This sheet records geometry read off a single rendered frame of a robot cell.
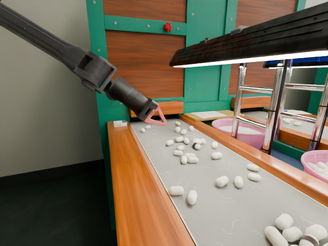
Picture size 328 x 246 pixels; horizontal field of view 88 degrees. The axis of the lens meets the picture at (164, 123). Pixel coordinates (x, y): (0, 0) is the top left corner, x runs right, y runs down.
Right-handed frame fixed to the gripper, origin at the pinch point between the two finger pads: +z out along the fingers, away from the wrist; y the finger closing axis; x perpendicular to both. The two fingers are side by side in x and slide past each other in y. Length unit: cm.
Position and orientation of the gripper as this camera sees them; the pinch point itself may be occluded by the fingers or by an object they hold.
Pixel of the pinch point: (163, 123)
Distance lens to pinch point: 55.3
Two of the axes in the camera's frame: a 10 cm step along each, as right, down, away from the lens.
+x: -6.1, 7.9, 0.0
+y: -3.1, -2.4, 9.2
